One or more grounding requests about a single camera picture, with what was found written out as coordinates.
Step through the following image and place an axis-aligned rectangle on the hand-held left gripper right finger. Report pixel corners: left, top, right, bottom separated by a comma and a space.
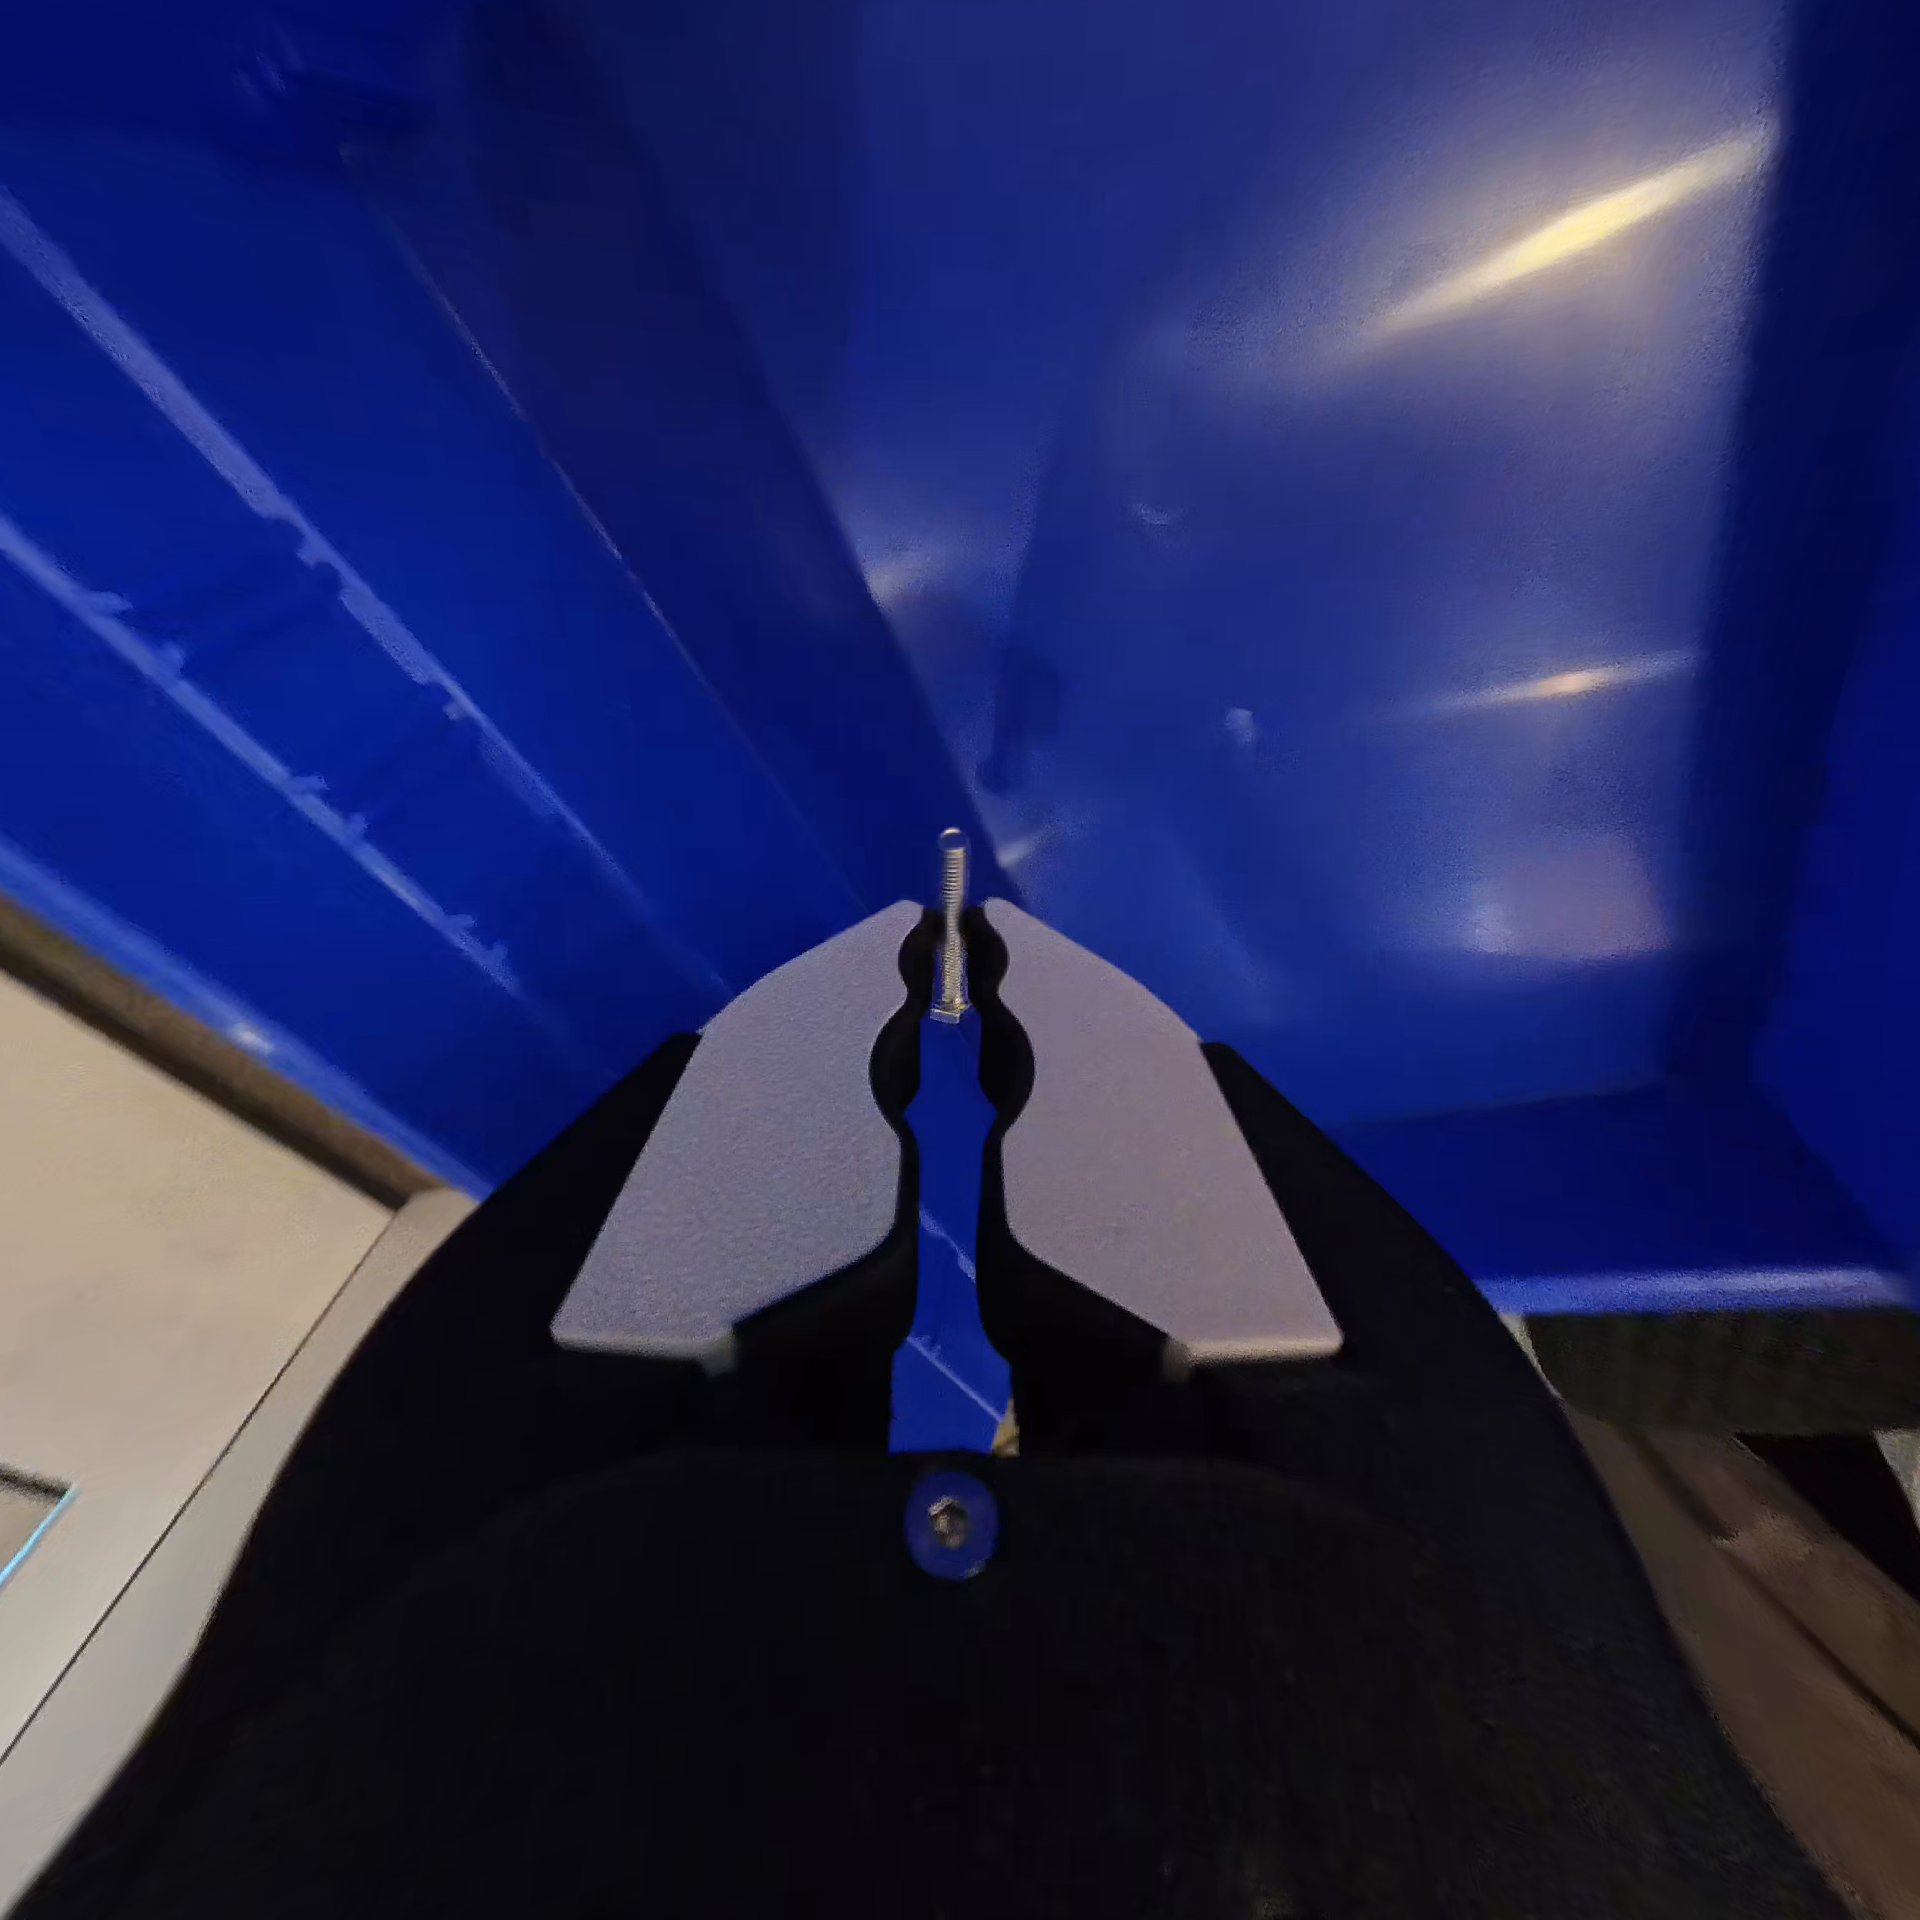
977, 896, 1345, 1375

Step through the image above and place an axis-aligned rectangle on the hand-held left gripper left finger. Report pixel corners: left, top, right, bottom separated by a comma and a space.
549, 902, 920, 1372

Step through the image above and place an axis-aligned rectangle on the small silver bolt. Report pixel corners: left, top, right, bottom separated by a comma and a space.
931, 829, 977, 1026

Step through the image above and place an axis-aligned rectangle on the blue plastic bin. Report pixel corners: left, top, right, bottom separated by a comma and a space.
0, 0, 1920, 1461

